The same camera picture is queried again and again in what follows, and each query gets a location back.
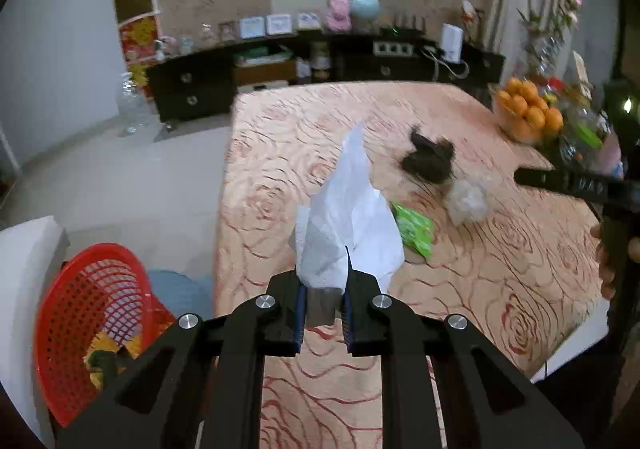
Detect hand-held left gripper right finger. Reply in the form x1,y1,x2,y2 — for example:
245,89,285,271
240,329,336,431
342,246,586,449

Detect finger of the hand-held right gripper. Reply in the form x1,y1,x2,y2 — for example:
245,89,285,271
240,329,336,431
514,166,640,216

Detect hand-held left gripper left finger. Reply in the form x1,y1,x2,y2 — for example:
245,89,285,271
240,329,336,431
55,270,307,449

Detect clear plastic bag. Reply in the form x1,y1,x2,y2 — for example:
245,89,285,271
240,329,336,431
445,179,490,224

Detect white tissue paper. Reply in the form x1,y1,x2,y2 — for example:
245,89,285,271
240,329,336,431
294,122,406,325

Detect dark green wrapper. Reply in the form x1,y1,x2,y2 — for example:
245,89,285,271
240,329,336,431
90,350,132,387

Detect yellow sunflower trash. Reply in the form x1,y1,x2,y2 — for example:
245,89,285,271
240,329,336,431
86,333,126,372

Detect red plastic basket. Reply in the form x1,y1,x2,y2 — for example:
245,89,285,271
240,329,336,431
34,243,176,427

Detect person's right hand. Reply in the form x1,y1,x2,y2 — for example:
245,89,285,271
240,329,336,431
590,223,640,301

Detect clear plastic container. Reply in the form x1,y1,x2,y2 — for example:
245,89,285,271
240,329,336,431
557,102,613,165

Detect beige cardboard box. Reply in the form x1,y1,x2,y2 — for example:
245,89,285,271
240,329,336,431
570,52,597,95

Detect pile of oranges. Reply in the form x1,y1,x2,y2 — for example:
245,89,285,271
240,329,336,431
495,76,565,141

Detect green snack wrapper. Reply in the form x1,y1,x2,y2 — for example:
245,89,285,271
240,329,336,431
390,202,436,260

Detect blue plastic stool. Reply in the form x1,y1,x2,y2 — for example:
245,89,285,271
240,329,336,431
147,269,215,321

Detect artificial roses in vase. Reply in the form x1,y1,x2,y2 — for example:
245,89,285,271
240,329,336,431
517,0,583,80

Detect dark brown crumpled wrapper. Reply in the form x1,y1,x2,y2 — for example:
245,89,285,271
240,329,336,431
400,125,457,186

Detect white upright device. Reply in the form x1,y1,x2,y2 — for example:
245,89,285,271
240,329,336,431
442,23,463,62

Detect red white figurine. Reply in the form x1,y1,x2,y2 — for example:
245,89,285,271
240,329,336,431
460,0,485,37

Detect grey power strip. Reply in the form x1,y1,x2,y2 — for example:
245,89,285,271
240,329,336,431
374,40,416,55

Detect black router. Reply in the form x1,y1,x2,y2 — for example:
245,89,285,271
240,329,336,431
382,14,426,37

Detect black television cabinet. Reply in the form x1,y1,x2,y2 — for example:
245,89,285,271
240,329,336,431
146,29,506,122

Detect round tin canister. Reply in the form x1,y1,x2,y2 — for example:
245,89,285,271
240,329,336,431
311,42,331,80

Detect green tray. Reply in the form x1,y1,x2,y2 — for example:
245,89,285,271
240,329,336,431
234,46,296,68

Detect pale blue globe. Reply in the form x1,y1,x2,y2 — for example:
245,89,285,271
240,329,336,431
350,0,381,32

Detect clear water jug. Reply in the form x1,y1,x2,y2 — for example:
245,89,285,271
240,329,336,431
116,73,152,136

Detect pink plush toy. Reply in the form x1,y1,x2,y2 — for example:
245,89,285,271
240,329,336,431
326,0,351,32

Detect white framed certificate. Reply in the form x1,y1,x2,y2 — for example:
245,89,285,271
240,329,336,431
238,16,266,38
266,13,293,35

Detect beige board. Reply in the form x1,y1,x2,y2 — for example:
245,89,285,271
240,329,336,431
271,0,326,15

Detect red yellow festive poster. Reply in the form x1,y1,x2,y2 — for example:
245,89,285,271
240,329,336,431
119,13,162,97

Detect white cable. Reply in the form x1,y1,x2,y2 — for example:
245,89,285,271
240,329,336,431
422,46,471,82

